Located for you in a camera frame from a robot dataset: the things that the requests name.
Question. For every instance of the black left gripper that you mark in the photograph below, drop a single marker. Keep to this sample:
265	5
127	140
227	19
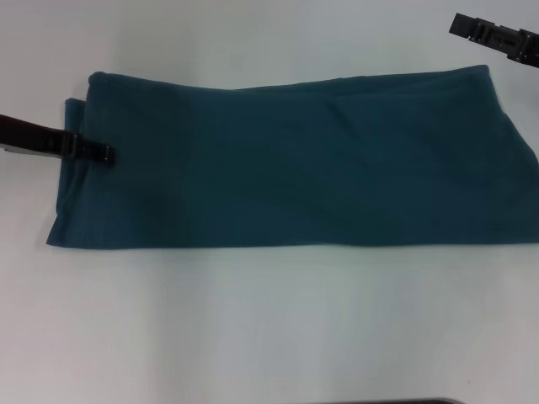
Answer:
29	135

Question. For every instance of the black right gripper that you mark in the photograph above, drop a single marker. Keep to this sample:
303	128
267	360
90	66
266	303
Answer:
534	48

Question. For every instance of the teal printed t-shirt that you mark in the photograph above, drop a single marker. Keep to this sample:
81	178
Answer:
295	168

